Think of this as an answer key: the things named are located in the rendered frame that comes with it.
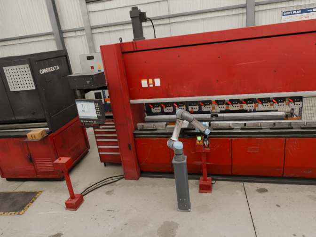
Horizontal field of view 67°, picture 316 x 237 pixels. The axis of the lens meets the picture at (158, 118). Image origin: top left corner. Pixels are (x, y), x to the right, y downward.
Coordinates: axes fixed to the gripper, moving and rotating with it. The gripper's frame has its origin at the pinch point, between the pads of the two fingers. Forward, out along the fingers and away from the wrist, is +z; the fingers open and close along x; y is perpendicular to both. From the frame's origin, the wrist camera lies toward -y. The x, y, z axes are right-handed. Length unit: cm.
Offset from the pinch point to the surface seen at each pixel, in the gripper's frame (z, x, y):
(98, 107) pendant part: -77, 142, -30
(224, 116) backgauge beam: -18, -26, 59
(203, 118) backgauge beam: -16, 7, 59
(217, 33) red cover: -150, -20, 41
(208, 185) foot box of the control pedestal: 63, 0, -13
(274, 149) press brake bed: 18, -95, 18
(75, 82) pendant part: -111, 176, -17
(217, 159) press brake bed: 35.3, -14.6, 16.4
